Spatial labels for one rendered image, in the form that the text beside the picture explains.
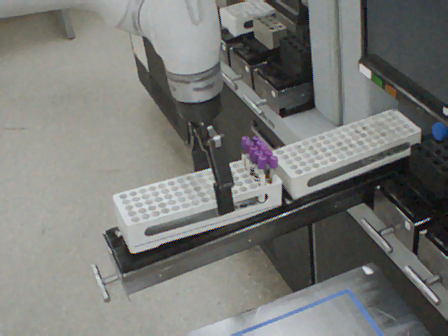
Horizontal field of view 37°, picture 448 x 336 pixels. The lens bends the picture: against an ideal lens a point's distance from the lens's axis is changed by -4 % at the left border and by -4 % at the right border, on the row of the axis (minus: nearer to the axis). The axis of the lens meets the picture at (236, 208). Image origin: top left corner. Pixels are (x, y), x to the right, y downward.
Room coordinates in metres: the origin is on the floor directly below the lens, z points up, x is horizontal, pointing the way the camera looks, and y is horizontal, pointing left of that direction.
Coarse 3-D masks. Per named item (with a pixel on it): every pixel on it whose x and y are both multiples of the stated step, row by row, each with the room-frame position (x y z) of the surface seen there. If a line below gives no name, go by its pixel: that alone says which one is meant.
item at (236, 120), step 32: (320, 0) 1.37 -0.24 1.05; (320, 32) 1.38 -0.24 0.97; (224, 64) 1.74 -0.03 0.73; (320, 64) 1.39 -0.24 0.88; (224, 96) 1.78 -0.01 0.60; (256, 96) 1.54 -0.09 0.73; (320, 96) 1.40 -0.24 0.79; (224, 128) 1.82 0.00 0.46; (256, 128) 1.56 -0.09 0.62; (288, 128) 1.37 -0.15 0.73; (320, 128) 1.35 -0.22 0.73; (288, 256) 1.44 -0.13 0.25
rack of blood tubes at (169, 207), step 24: (240, 168) 1.05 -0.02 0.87; (144, 192) 1.01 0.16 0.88; (168, 192) 1.00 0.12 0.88; (192, 192) 0.99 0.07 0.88; (240, 192) 0.98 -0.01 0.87; (264, 192) 0.98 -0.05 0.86; (120, 216) 0.95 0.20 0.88; (144, 216) 0.93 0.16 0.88; (168, 216) 0.93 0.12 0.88; (192, 216) 0.99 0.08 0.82; (216, 216) 0.98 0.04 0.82; (144, 240) 0.91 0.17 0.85; (168, 240) 0.92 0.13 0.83
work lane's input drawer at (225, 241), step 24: (384, 168) 1.06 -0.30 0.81; (336, 192) 1.02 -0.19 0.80; (360, 192) 1.03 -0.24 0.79; (264, 216) 0.98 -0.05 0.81; (288, 216) 0.98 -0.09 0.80; (312, 216) 1.00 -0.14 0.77; (120, 240) 0.96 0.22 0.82; (192, 240) 0.93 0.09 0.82; (216, 240) 0.93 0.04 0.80; (240, 240) 0.95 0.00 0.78; (264, 240) 0.96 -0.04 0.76; (120, 264) 0.90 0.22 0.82; (144, 264) 0.90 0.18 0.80; (168, 264) 0.90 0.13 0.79; (192, 264) 0.92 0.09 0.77; (144, 288) 0.89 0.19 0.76
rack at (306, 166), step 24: (360, 120) 1.16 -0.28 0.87; (384, 120) 1.15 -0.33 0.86; (408, 120) 1.14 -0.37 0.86; (312, 144) 1.10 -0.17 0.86; (336, 144) 1.10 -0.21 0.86; (360, 144) 1.09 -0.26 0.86; (384, 144) 1.07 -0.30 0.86; (408, 144) 1.11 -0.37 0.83; (288, 168) 1.04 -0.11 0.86; (312, 168) 1.03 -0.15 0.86; (336, 168) 1.09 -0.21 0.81; (360, 168) 1.05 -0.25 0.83
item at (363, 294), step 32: (320, 288) 0.77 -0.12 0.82; (352, 288) 0.75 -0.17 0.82; (384, 288) 0.74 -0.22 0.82; (224, 320) 0.73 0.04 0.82; (256, 320) 0.72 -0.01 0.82; (288, 320) 0.71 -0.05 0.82; (320, 320) 0.70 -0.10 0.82; (352, 320) 0.69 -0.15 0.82; (384, 320) 0.68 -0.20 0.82; (416, 320) 0.66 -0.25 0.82
